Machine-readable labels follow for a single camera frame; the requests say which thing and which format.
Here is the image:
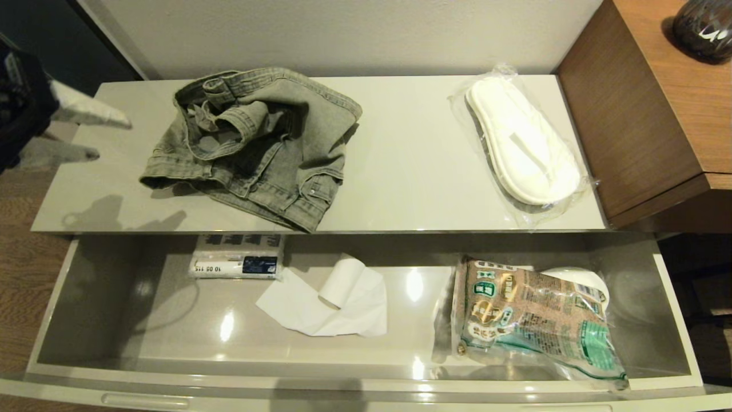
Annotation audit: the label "brown wooden desk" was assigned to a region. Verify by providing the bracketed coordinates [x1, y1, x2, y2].
[555, 0, 732, 232]

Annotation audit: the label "glossy white low cabinet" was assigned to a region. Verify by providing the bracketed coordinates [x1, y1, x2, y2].
[31, 74, 653, 252]

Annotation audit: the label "white tissue pack blue print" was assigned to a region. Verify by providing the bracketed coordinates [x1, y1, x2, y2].
[189, 233, 285, 281]

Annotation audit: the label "faded denim jeans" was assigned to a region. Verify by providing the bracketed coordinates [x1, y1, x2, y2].
[140, 67, 364, 234]

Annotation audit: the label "brown green snack bag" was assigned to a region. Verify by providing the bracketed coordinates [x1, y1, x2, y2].
[451, 255, 630, 385]

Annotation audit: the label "white slippers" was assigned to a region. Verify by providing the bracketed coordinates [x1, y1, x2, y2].
[448, 63, 600, 229]

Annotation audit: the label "dark door panel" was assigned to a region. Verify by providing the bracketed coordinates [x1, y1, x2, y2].
[0, 0, 144, 98]

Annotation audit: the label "dark glass vase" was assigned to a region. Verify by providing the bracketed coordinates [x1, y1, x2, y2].
[672, 0, 732, 62]

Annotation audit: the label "white bowl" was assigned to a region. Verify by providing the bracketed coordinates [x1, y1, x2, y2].
[540, 266, 610, 314]

